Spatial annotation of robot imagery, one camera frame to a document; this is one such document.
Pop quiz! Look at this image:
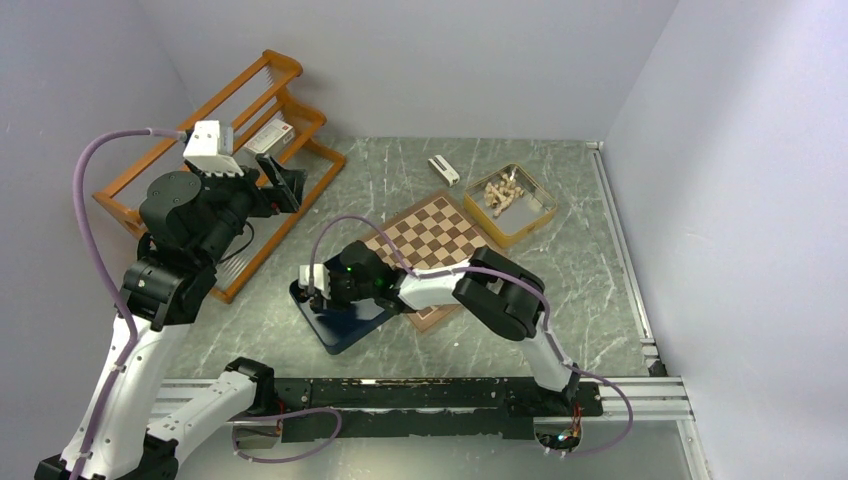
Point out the white power bank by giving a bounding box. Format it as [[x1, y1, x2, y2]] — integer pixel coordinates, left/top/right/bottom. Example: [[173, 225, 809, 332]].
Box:
[[427, 154, 460, 187]]

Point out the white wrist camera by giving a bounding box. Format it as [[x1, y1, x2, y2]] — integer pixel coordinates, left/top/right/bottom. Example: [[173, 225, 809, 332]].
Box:
[[183, 120, 244, 178], [298, 264, 330, 298]]

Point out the blue metal tin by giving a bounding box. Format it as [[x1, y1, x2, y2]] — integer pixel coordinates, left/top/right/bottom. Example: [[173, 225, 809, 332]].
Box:
[[289, 280, 394, 355]]

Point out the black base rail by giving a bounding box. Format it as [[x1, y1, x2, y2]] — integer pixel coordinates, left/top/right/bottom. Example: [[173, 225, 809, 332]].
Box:
[[275, 377, 572, 443]]

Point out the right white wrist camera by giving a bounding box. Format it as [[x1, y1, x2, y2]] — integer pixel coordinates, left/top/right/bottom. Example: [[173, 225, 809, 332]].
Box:
[[298, 264, 330, 298]]

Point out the aluminium frame rail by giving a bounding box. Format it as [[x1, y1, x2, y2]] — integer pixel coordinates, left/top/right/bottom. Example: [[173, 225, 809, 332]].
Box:
[[148, 140, 697, 480]]

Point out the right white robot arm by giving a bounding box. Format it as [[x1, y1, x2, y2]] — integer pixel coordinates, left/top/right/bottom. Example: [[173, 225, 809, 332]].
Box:
[[298, 241, 581, 414]]

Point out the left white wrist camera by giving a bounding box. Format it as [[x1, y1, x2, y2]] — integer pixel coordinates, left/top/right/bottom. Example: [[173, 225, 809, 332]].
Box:
[[183, 120, 244, 178]]

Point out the wooden chess board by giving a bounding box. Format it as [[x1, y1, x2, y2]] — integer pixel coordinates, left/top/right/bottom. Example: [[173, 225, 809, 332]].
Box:
[[360, 190, 506, 335]]

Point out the orange wooden rack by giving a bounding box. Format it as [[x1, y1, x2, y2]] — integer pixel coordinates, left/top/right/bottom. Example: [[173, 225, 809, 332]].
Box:
[[94, 50, 346, 303]]

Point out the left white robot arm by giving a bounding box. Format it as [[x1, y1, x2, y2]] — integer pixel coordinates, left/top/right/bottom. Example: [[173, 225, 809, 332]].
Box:
[[35, 155, 307, 479]]

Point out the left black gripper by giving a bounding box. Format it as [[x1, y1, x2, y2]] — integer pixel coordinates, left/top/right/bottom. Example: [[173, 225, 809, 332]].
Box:
[[189, 151, 306, 266]]

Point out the gold metal tin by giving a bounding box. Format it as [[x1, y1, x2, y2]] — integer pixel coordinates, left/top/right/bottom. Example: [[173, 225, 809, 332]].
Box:
[[463, 163, 558, 248]]

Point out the light chess pieces pile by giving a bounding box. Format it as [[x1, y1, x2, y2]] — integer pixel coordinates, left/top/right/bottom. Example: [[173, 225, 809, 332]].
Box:
[[483, 172, 526, 218]]

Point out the white cardboard box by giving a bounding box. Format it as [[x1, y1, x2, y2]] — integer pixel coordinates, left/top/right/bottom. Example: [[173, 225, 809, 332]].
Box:
[[242, 118, 296, 157]]

